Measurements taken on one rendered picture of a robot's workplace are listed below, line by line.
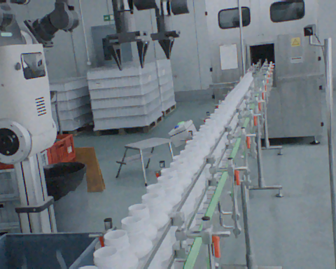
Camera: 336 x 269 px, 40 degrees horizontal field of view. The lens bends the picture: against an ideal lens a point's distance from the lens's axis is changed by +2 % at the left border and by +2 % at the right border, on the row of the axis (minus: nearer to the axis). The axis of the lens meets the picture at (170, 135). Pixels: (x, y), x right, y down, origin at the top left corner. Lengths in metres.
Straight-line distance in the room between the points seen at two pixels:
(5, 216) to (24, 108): 2.27
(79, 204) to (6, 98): 1.92
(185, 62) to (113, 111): 4.06
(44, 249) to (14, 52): 0.63
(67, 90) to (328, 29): 6.16
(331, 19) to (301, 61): 5.60
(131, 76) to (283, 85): 2.93
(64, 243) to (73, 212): 2.00
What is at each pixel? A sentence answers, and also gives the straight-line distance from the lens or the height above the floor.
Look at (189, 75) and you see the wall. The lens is 11.75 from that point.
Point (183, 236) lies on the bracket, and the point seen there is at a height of 1.07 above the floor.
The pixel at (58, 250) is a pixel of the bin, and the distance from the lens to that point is 1.43.
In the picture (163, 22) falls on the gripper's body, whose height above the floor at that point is 1.53.
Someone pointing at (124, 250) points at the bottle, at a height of 1.14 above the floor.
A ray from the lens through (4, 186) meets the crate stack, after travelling 3.74.
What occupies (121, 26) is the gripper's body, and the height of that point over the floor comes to 1.51.
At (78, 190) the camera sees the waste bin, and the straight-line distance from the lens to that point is 3.39.
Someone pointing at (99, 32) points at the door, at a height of 1.93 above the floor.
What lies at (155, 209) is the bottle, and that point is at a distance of 0.89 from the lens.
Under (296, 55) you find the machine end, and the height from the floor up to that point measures 1.14.
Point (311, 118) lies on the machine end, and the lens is 6.09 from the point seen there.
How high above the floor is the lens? 1.45
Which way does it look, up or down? 11 degrees down
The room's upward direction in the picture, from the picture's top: 6 degrees counter-clockwise
